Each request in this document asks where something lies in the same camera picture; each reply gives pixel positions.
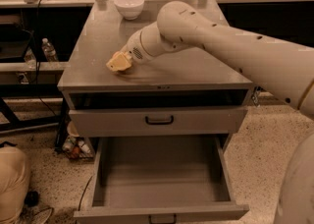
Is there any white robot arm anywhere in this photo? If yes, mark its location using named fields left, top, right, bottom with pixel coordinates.
left=106, top=1, right=314, bottom=224

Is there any grey metal drawer cabinet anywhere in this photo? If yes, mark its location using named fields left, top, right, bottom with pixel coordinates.
left=57, top=0, right=261, bottom=157

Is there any grey upper drawer front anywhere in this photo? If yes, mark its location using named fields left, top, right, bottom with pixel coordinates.
left=70, top=106, right=247, bottom=138

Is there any open grey lower drawer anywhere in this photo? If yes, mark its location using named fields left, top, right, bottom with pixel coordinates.
left=75, top=135, right=249, bottom=224

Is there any white ceramic bowl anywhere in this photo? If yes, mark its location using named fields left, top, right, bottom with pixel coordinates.
left=114, top=0, right=144, bottom=20

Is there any clear plastic water bottle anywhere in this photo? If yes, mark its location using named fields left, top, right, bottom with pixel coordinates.
left=41, top=38, right=59, bottom=62

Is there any person in beige trousers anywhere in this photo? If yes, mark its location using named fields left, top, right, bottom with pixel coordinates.
left=0, top=140, right=54, bottom=224

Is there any black power cable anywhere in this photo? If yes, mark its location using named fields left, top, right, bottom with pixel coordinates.
left=21, top=0, right=59, bottom=118

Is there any wire basket of small items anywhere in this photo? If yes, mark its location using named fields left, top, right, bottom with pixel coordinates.
left=62, top=121, right=95, bottom=159

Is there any black floor cable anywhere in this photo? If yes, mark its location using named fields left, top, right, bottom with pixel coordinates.
left=77, top=175, right=94, bottom=212

